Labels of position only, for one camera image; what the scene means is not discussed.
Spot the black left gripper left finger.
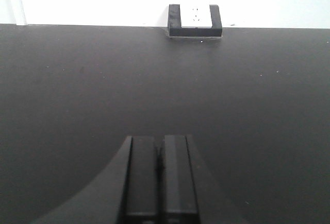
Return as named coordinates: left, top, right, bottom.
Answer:
left=117, top=136, right=159, bottom=223

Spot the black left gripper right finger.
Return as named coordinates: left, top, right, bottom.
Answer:
left=160, top=135, right=200, bottom=223

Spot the black framed white wall socket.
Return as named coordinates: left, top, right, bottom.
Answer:
left=168, top=4, right=223, bottom=38

